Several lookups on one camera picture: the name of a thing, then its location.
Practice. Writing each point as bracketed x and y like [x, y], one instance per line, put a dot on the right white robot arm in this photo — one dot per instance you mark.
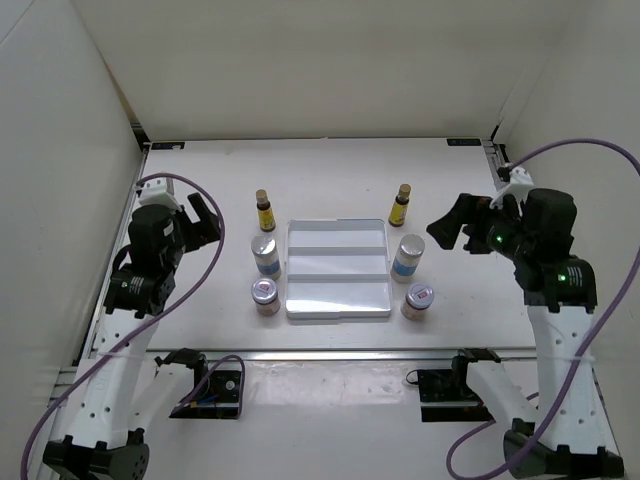
[562, 435]

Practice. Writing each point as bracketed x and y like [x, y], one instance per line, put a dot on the left yellow sauce bottle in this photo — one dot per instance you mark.
[266, 217]

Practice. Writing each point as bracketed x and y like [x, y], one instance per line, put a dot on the right yellow sauce bottle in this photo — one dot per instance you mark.
[399, 208]

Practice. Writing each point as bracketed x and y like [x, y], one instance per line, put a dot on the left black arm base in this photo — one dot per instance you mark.
[218, 389]

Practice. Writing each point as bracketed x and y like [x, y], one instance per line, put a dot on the white tiered organizer tray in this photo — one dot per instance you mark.
[337, 270]

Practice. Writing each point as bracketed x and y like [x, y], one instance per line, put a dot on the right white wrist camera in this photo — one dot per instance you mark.
[518, 184]

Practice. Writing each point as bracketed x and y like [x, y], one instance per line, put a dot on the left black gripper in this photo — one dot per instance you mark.
[207, 227]

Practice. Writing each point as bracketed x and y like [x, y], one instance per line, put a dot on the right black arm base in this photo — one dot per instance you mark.
[444, 394]

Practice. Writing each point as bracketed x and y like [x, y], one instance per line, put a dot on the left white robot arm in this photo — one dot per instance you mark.
[103, 442]

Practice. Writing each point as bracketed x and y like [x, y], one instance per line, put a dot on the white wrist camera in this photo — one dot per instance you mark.
[518, 184]
[159, 191]

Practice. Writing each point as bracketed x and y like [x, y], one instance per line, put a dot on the yellow sauce bottle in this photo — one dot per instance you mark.
[399, 208]
[266, 217]

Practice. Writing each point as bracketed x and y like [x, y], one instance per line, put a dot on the brown spice jar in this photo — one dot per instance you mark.
[418, 299]
[265, 295]

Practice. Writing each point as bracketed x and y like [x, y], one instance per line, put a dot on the blue-label silver-cap jar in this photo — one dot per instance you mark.
[266, 256]
[407, 258]

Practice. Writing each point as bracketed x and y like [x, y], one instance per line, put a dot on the aluminium table rail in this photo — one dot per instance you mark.
[341, 355]

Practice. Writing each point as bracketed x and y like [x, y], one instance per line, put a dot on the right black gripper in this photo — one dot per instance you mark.
[469, 209]

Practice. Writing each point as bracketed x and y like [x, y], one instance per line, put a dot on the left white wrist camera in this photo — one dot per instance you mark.
[159, 191]

